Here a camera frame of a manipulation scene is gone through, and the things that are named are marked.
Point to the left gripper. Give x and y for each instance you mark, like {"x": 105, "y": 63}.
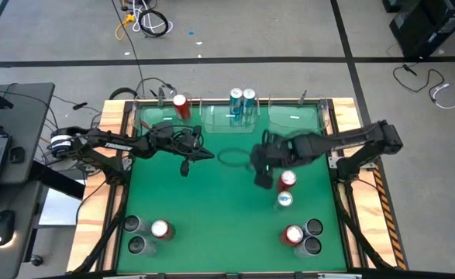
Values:
{"x": 173, "y": 141}

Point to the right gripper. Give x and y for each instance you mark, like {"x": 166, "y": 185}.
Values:
{"x": 273, "y": 153}

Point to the red cola can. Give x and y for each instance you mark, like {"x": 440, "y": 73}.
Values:
{"x": 294, "y": 234}
{"x": 160, "y": 228}
{"x": 181, "y": 110}
{"x": 288, "y": 178}

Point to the blue silver slim can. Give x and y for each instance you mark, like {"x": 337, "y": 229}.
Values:
{"x": 285, "y": 199}
{"x": 249, "y": 101}
{"x": 235, "y": 101}

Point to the silver can black lid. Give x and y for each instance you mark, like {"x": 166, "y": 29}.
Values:
{"x": 132, "y": 223}
{"x": 313, "y": 228}
{"x": 311, "y": 245}
{"x": 137, "y": 245}

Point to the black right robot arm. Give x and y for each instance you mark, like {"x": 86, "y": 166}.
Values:
{"x": 347, "y": 141}

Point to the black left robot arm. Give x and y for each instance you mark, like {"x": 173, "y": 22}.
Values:
{"x": 114, "y": 146}

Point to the clear plastic bin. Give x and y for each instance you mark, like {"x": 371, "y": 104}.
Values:
{"x": 153, "y": 116}
{"x": 219, "y": 126}
{"x": 293, "y": 120}

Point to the grey metal clamp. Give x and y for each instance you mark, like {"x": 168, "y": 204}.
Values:
{"x": 302, "y": 97}
{"x": 160, "y": 97}

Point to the green table mat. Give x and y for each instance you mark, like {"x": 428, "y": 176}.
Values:
{"x": 250, "y": 255}

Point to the black clip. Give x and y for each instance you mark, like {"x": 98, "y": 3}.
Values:
{"x": 80, "y": 105}

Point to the black desk foot bar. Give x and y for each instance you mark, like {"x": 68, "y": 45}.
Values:
{"x": 62, "y": 186}

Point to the white sheet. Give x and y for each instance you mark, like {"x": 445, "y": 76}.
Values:
{"x": 58, "y": 211}

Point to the yellow black hazard tape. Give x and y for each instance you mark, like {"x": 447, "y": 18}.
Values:
{"x": 388, "y": 217}

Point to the dark grey desk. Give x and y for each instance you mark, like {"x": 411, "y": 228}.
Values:
{"x": 25, "y": 116}

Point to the small black box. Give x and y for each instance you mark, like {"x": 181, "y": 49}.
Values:
{"x": 17, "y": 155}

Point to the black caster wheel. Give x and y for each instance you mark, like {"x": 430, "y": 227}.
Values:
{"x": 37, "y": 260}

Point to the black computer mouse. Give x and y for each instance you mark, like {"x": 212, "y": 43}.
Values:
{"x": 2, "y": 228}

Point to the large black equipment case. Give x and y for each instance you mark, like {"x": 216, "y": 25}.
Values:
{"x": 417, "y": 35}

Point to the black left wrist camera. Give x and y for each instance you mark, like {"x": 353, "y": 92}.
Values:
{"x": 184, "y": 168}

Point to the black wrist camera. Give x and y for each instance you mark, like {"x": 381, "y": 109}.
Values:
{"x": 184, "y": 168}
{"x": 264, "y": 181}

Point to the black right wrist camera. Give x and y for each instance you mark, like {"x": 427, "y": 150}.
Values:
{"x": 264, "y": 181}

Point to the black metal table frame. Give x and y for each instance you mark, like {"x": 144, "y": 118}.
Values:
{"x": 344, "y": 232}

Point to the grey metal bracket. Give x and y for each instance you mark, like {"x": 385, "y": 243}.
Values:
{"x": 339, "y": 276}
{"x": 125, "y": 276}

